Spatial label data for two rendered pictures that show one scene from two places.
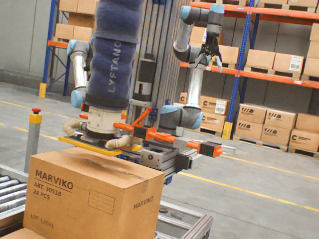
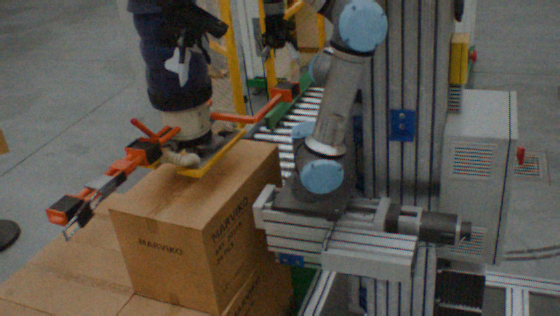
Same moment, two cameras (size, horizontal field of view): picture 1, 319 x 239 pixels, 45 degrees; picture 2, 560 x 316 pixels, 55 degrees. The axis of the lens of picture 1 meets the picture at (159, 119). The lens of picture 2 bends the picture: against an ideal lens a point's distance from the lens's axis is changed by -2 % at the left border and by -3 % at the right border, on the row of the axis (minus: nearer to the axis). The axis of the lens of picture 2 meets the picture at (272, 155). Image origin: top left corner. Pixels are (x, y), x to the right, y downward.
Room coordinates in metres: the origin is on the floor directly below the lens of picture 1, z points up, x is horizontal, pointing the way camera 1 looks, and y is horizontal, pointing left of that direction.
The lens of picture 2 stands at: (2.33, -1.52, 2.00)
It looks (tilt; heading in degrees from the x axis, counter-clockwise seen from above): 29 degrees down; 92
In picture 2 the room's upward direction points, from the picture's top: 7 degrees counter-clockwise
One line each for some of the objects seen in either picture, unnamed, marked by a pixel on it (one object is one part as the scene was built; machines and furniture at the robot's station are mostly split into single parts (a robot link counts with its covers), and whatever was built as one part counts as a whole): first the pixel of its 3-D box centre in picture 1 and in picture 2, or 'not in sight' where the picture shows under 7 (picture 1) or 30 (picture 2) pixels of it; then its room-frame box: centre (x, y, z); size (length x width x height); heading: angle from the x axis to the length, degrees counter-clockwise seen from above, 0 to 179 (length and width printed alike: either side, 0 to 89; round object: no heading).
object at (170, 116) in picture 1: (170, 115); (311, 145); (2.41, -0.06, 1.20); 0.13 x 0.12 x 0.14; 94
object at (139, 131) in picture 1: (144, 131); (143, 151); (1.87, 0.06, 1.18); 0.10 x 0.08 x 0.06; 152
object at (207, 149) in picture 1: (209, 149); (67, 210); (1.70, -0.24, 1.18); 0.08 x 0.07 x 0.05; 62
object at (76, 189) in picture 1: (94, 199); (206, 216); (1.99, 0.28, 0.74); 0.60 x 0.40 x 0.40; 63
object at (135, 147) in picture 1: (111, 138); (212, 146); (2.07, 0.24, 1.07); 0.34 x 0.10 x 0.05; 62
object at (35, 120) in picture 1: (29, 177); not in sight; (2.84, 0.92, 0.50); 0.07 x 0.07 x 1.00; 65
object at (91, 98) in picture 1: (107, 99); (180, 89); (1.99, 0.28, 1.29); 0.23 x 0.23 x 0.04
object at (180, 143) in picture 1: (183, 143); (100, 187); (1.77, -0.13, 1.17); 0.07 x 0.07 x 0.04; 62
